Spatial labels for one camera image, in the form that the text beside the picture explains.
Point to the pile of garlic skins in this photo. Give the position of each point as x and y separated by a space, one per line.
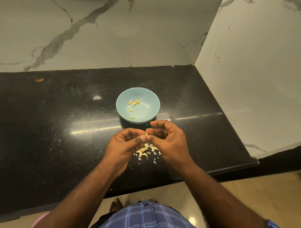
145 151

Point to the person's left foot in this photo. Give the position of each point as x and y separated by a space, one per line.
115 205

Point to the light blue bowl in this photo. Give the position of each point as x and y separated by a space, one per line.
146 111

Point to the blue plaid shirt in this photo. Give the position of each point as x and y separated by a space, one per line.
148 220

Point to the person's left forearm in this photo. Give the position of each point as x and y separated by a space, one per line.
77 205

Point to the small orange scrap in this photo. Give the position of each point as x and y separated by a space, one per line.
39 80

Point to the person's right forearm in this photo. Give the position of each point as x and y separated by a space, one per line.
223 199

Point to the person's right hand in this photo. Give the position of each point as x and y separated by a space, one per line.
173 144

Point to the black cabinet trim strip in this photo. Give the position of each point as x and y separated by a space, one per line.
202 218

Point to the person's left hand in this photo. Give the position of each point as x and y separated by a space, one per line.
120 150

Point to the pink plastic bucket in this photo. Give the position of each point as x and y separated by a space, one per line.
40 221

